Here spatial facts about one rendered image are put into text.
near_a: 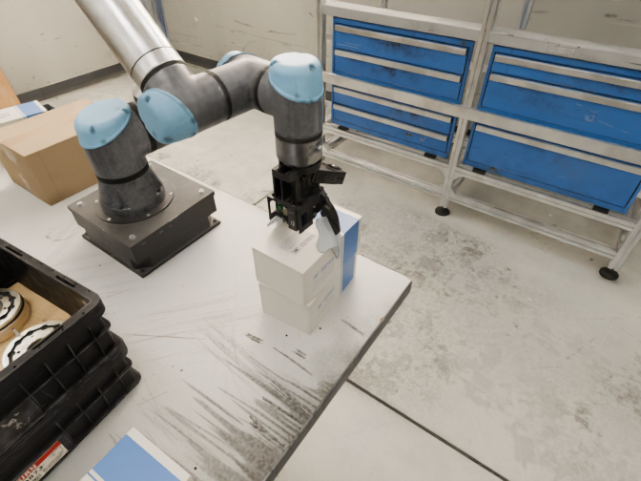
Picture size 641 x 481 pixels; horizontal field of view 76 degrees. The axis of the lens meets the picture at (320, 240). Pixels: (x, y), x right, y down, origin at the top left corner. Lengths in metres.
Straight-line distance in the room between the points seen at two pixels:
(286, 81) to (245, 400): 0.54
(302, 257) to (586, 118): 1.51
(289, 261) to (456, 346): 1.14
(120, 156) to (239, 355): 0.49
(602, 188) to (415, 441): 1.31
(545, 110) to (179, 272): 1.60
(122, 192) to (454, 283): 1.46
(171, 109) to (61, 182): 0.81
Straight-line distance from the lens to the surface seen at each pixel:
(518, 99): 2.03
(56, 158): 1.35
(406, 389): 1.62
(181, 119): 0.60
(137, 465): 0.69
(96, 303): 0.69
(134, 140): 0.99
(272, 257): 0.75
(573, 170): 2.10
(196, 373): 0.84
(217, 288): 0.96
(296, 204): 0.69
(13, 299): 0.88
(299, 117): 0.61
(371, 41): 2.22
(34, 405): 0.73
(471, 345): 1.79
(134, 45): 0.66
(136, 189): 1.03
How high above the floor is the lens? 1.39
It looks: 41 degrees down
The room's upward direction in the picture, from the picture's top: straight up
